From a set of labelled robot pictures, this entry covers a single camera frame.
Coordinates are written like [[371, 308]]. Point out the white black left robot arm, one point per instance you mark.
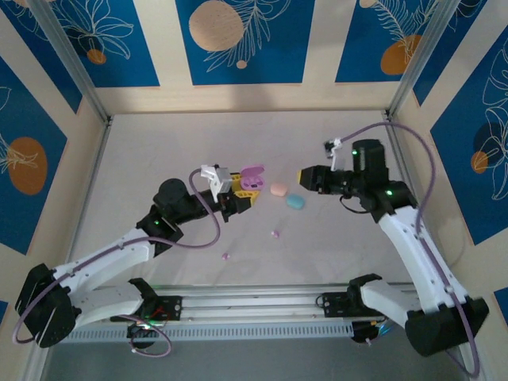
[[103, 258]]

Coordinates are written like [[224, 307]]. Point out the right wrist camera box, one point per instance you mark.
[[337, 156]]

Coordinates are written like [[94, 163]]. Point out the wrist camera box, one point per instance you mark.
[[337, 156], [223, 178]]

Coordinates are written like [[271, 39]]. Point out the blue earbud charging case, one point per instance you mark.
[[295, 201]]

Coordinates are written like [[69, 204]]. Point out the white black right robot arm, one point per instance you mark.
[[412, 254]]

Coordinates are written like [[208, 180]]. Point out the blue poster with beige circle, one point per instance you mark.
[[278, 59]]

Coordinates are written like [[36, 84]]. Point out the black controller board with LED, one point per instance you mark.
[[137, 331], [363, 331]]

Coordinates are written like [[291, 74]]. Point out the aluminium side rail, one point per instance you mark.
[[96, 166], [398, 158]]

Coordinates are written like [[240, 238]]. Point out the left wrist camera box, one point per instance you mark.
[[223, 178]]

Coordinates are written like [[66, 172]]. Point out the blue poster with fern drawing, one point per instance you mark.
[[357, 47]]

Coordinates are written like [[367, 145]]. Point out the aluminium base frame rail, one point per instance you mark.
[[254, 305]]

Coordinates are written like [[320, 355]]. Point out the pink earbud charging case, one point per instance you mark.
[[278, 189]]

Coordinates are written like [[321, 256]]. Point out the aluminium corner post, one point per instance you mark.
[[420, 51], [68, 51]]

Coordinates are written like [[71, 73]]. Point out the purple earbud charging case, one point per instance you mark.
[[254, 171]]

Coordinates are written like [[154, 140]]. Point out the blue floral wall poster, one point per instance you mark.
[[16, 119], [456, 178], [43, 59], [131, 59], [439, 59]]

